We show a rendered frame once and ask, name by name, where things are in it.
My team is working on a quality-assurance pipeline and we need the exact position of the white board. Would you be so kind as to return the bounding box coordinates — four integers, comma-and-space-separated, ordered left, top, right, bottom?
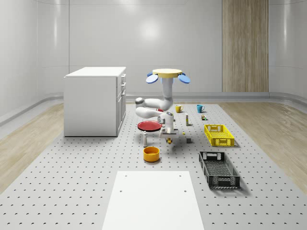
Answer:
102, 171, 205, 230

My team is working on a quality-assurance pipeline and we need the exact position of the dark grey basket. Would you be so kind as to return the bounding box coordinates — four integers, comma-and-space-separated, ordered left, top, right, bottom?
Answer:
198, 151, 241, 190

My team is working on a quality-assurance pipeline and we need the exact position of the yellow bowl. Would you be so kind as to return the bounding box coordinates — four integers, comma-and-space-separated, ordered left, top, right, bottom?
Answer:
143, 146, 160, 163

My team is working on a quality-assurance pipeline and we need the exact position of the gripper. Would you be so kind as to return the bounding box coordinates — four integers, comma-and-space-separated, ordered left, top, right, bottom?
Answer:
158, 128, 179, 142

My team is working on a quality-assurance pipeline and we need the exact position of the yellow basket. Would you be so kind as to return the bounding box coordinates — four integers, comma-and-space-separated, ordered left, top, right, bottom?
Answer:
204, 124, 235, 147

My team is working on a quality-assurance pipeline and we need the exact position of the red plate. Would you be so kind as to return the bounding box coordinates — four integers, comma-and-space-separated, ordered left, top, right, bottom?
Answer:
137, 120, 162, 132

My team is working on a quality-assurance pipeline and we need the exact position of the white cabinet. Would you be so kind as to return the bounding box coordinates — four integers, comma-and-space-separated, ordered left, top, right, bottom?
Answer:
63, 66, 127, 138

